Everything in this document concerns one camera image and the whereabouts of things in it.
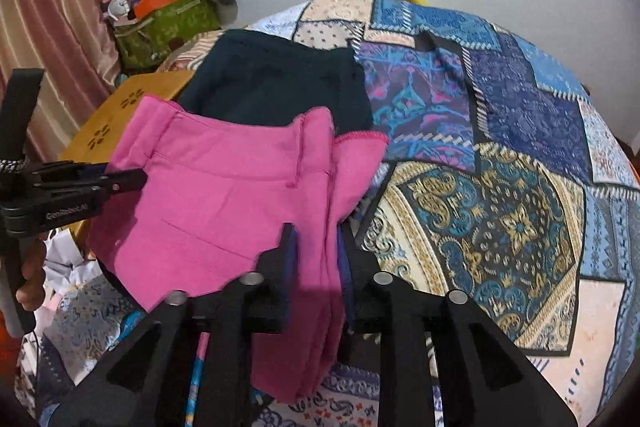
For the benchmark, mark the green patterned storage bag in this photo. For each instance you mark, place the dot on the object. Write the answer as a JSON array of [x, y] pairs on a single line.
[[145, 44]]

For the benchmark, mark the wooden stool with cutouts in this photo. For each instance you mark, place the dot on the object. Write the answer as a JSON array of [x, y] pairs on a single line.
[[95, 142]]

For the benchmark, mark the dark navy folded garment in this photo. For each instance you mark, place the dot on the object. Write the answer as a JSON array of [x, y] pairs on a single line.
[[250, 77]]

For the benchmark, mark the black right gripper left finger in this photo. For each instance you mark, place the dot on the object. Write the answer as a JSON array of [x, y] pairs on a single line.
[[145, 380]]

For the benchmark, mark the patchwork patterned bedspread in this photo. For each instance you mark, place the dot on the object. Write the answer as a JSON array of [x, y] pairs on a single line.
[[501, 180]]

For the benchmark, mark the pink striped curtain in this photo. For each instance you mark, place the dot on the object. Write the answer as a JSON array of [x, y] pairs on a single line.
[[71, 43]]

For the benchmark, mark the pink pants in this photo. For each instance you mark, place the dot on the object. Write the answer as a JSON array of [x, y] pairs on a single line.
[[217, 196]]

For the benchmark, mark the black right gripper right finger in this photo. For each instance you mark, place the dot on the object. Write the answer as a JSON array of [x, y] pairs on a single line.
[[446, 342]]

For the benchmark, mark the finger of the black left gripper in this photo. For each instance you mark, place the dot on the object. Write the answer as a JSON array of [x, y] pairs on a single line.
[[96, 185], [66, 171]]

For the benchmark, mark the person left hand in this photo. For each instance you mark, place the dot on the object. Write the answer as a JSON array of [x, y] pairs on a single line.
[[31, 294]]

